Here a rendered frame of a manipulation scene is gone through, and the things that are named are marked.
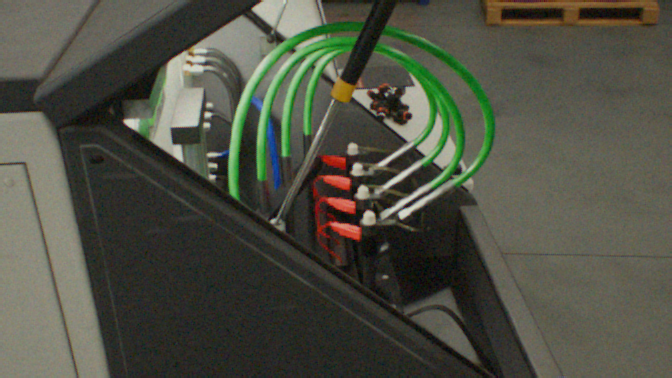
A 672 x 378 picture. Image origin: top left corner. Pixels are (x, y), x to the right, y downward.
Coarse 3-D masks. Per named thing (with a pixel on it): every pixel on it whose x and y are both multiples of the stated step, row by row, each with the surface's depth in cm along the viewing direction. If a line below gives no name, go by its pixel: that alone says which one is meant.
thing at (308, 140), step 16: (320, 64) 127; (400, 64) 128; (416, 80) 130; (432, 96) 131; (304, 112) 131; (432, 112) 133; (304, 128) 132; (432, 128) 134; (304, 144) 134; (416, 144) 135; (384, 160) 137
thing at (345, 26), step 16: (304, 32) 99; (320, 32) 99; (336, 32) 99; (384, 32) 100; (400, 32) 100; (288, 48) 100; (432, 48) 101; (272, 64) 101; (448, 64) 103; (256, 80) 102; (464, 80) 104; (480, 96) 105; (240, 112) 104; (240, 128) 105; (480, 160) 110; (464, 176) 112
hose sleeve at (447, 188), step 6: (450, 180) 112; (444, 186) 112; (450, 186) 112; (432, 192) 113; (438, 192) 113; (444, 192) 112; (450, 192) 112; (426, 198) 113; (432, 198) 113; (438, 198) 113; (414, 204) 114; (420, 204) 113; (426, 204) 113; (432, 204) 113; (408, 210) 114; (414, 210) 114; (420, 210) 113; (414, 216) 114
